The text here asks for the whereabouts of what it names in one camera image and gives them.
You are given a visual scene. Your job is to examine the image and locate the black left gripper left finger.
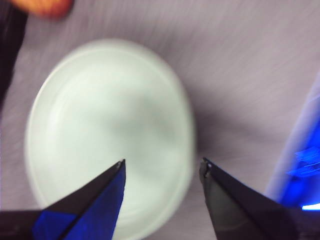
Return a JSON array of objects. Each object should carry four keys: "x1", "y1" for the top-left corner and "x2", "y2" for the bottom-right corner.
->
[{"x1": 0, "y1": 158, "x2": 126, "y2": 240}]

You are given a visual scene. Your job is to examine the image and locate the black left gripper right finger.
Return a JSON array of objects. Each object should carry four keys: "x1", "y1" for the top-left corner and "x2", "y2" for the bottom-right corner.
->
[{"x1": 199, "y1": 156, "x2": 320, "y2": 240}]

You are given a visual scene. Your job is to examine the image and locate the green plate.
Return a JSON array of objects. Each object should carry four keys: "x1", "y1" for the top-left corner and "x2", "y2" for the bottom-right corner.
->
[{"x1": 24, "y1": 38, "x2": 197, "y2": 240}]

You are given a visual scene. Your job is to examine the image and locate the red yellow apple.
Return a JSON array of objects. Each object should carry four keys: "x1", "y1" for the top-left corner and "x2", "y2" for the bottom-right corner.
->
[{"x1": 9, "y1": 0, "x2": 76, "y2": 18}]

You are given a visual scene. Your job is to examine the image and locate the blurred blue glowing object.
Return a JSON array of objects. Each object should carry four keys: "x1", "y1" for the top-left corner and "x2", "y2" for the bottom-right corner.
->
[{"x1": 264, "y1": 72, "x2": 320, "y2": 212}]

